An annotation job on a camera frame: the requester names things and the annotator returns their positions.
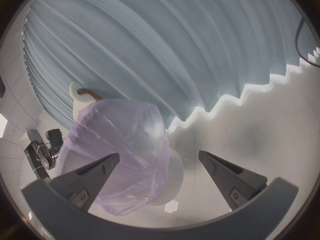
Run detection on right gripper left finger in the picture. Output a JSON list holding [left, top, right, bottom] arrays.
[[48, 153, 120, 214]]

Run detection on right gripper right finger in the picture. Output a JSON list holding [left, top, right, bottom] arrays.
[[198, 150, 268, 212]]

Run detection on purple plastic bag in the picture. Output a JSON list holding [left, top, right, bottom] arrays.
[[56, 99, 170, 216]]

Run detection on white trash bin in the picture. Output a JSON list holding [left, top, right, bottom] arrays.
[[150, 146, 185, 207]]

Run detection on white padded wooden chair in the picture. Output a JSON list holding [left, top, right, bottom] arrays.
[[69, 81, 103, 121]]

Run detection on ceiling light panel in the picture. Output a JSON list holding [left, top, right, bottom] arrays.
[[0, 113, 7, 139]]

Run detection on pale blue curtain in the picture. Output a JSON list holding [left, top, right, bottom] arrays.
[[22, 0, 320, 129]]

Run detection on black cable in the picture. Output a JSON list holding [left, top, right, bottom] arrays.
[[294, 19, 320, 68]]

